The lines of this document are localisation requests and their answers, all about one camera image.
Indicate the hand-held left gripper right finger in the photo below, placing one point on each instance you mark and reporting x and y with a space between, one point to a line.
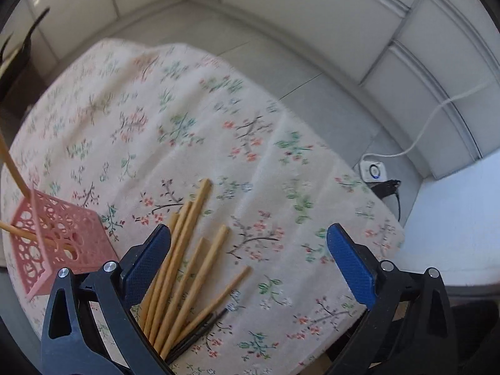
351 261

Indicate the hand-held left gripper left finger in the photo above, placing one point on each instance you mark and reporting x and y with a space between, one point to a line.
146 265

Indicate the bunch of wooden chopsticks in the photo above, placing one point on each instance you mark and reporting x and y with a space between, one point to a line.
216 244

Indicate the pink perforated utensil holder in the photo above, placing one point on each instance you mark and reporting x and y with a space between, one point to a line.
70 222

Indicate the tan wooden chopstick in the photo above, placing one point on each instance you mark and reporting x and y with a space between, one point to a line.
13 168
15 229

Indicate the black chopstick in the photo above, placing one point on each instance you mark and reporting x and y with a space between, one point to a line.
203 322
218 315

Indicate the white power socket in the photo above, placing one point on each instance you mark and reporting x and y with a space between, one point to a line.
373 171

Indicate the floral tablecloth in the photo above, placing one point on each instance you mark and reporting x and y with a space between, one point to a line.
195 105

